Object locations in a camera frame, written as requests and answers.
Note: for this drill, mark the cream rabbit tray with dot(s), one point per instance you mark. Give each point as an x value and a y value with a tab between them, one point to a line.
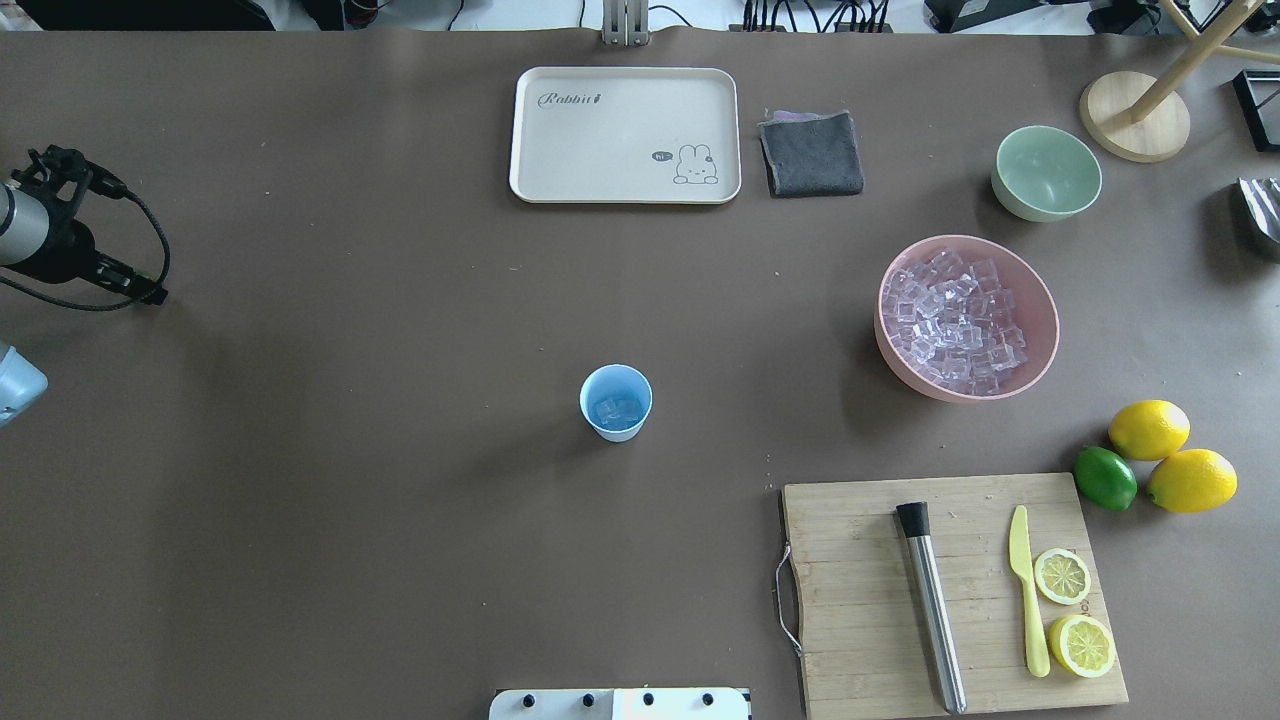
645	135

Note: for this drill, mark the small blue cup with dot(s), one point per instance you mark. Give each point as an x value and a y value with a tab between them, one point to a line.
616	399

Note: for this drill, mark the yellow plastic knife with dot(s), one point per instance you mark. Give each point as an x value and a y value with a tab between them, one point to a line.
1037	655

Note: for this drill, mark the white camera post base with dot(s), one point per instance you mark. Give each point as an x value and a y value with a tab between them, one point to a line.
623	703

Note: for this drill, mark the wooden cup tree stand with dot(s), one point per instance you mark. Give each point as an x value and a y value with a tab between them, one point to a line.
1141	118

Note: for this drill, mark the pink bowl of ice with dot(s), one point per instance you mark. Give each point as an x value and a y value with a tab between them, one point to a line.
965	320

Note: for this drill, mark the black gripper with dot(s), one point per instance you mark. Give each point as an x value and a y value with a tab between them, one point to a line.
68	247

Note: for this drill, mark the green ceramic bowl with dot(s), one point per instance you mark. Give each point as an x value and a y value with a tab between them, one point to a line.
1043	174

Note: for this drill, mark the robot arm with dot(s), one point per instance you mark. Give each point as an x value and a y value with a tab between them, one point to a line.
132	196

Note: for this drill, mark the wooden cutting board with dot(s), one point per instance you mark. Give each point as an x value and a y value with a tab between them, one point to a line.
866	652

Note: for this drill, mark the lemon half slice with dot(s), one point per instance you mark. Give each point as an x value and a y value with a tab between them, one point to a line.
1062	576

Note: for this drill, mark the yellow lemon far side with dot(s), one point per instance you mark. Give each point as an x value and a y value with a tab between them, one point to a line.
1193	480

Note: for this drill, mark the aluminium frame post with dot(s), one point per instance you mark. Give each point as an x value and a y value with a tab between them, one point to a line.
625	23

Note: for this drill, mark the grey folded cloth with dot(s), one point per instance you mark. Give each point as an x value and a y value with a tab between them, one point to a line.
811	154

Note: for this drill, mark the steel ice scoop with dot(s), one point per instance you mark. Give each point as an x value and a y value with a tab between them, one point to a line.
1259	206

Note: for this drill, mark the yellow lemon near lime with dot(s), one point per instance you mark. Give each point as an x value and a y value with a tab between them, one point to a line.
1149	430

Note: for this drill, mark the green lime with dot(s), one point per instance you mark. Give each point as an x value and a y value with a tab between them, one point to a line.
1105	478

